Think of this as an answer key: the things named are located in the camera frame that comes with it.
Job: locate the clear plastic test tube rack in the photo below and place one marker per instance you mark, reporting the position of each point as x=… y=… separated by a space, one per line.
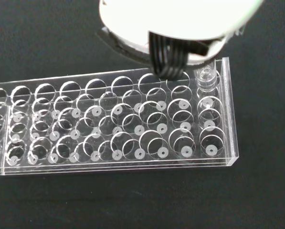
x=113 y=121

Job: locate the black bench cloth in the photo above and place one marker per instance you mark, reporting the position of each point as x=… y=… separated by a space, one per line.
x=61 y=198

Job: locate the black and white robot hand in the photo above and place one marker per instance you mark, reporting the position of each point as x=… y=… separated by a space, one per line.
x=175 y=26

